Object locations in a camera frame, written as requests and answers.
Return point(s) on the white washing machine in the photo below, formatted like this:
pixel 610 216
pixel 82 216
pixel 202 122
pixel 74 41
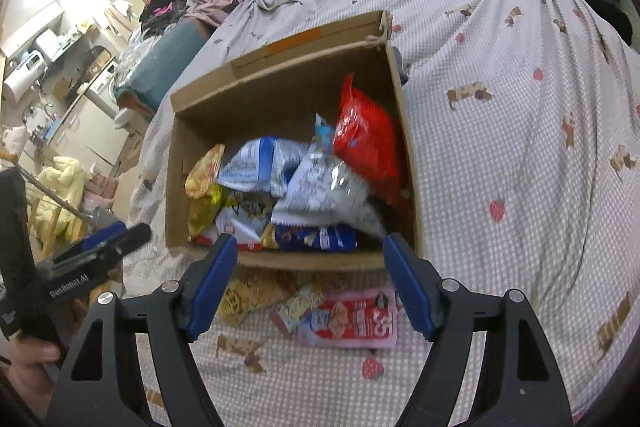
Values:
pixel 102 82

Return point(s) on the yellow foil snack packet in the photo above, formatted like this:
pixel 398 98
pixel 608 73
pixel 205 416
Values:
pixel 204 212

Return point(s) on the person's left hand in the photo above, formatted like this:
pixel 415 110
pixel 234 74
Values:
pixel 30 364

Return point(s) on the white red snack packet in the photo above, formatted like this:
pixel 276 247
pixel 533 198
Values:
pixel 235 227

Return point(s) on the white cabinet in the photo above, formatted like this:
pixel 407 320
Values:
pixel 87 132

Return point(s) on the pale yellow cloth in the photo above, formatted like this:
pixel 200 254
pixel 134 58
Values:
pixel 62 192

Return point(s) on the clear plastic bag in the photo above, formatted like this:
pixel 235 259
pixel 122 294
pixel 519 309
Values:
pixel 132 54

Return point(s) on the white water heater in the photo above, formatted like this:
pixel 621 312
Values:
pixel 20 77

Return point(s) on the brown cardboard box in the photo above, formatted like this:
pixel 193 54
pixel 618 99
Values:
pixel 280 107

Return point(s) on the yellow orange snack packet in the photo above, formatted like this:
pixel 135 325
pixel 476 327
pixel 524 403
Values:
pixel 204 169

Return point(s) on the small beige snack packet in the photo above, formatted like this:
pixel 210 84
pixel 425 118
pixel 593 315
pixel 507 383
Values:
pixel 295 307

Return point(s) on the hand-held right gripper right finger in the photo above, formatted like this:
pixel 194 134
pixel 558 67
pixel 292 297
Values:
pixel 407 287

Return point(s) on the white blue snack packet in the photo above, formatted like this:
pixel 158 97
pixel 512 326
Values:
pixel 255 167

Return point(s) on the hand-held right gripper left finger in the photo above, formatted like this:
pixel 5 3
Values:
pixel 212 287

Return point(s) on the pink snack packet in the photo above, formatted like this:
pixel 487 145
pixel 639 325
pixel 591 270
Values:
pixel 355 319

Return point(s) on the light blue small snack packet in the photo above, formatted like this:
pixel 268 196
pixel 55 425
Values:
pixel 324 134

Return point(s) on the tan snack packet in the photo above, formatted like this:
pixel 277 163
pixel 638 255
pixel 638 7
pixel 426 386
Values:
pixel 245 299

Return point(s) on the teal storage box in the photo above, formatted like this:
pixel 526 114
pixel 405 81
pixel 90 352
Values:
pixel 160 62

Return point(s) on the dark blue snack packet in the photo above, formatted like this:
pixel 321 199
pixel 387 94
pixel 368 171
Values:
pixel 320 238

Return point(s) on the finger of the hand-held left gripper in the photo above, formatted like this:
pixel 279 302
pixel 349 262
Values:
pixel 132 238
pixel 105 234

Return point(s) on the dark clothes pile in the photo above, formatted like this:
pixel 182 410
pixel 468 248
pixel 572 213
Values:
pixel 162 4

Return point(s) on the printed checkered blanket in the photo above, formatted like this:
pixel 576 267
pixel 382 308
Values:
pixel 500 107

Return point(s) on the silver white snack packet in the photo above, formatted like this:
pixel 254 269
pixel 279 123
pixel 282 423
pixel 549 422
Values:
pixel 325 192

